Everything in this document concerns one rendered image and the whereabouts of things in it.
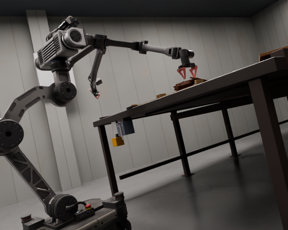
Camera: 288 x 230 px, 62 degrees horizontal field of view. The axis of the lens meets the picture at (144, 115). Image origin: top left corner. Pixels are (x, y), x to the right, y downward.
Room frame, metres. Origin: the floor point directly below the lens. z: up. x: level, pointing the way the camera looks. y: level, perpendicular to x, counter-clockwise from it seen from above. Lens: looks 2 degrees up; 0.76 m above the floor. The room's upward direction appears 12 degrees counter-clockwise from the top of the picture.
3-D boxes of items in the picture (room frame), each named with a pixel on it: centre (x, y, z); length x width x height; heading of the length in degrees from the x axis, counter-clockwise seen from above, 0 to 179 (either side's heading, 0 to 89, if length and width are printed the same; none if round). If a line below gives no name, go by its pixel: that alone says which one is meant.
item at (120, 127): (2.15, 0.19, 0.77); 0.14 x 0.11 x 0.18; 33
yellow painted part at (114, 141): (2.30, 0.30, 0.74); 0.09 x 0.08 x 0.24; 33
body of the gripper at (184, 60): (1.66, -0.36, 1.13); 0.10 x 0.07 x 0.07; 125
